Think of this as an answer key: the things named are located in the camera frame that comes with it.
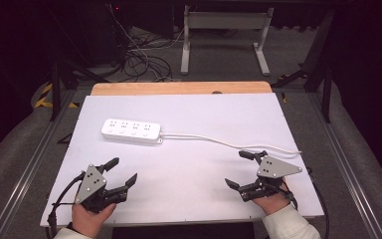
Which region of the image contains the black cabinet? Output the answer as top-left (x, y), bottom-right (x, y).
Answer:
top-left (86, 0), bottom-right (177, 66)

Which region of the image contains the white metal desk frame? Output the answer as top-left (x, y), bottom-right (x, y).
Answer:
top-left (180, 4), bottom-right (276, 77)

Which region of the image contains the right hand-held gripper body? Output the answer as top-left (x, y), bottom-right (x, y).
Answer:
top-left (240, 154), bottom-right (303, 203)

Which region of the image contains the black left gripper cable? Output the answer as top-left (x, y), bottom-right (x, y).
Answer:
top-left (47, 170), bottom-right (87, 239)

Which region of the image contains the person's left hand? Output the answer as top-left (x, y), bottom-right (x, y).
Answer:
top-left (71, 202), bottom-right (117, 239)

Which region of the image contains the black metal stand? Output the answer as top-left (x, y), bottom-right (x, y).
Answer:
top-left (271, 9), bottom-right (334, 124)
top-left (49, 59), bottom-right (111, 122)

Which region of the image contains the white power strip cable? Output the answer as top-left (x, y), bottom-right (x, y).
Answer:
top-left (160, 131), bottom-right (303, 156)

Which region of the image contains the tangle of black floor cables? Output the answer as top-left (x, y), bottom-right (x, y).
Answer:
top-left (121, 31), bottom-right (174, 83)

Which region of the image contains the white power strip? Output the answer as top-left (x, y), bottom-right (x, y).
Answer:
top-left (100, 118), bottom-right (164, 145)

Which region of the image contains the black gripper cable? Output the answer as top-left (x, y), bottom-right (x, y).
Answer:
top-left (47, 170), bottom-right (87, 239)
top-left (305, 166), bottom-right (331, 239)

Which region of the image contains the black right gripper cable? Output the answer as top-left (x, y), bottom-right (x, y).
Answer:
top-left (305, 166), bottom-right (331, 239)

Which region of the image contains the aluminium floor rail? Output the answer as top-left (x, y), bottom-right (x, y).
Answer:
top-left (307, 93), bottom-right (382, 239)
top-left (0, 89), bottom-right (78, 239)

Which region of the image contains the thin white floor cable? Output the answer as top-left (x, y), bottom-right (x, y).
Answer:
top-left (108, 4), bottom-right (185, 83)

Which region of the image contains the person's right hand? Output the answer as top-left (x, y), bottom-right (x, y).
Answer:
top-left (252, 177), bottom-right (291, 217)

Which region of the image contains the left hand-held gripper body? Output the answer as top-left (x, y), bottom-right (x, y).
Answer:
top-left (74, 163), bottom-right (128, 214)

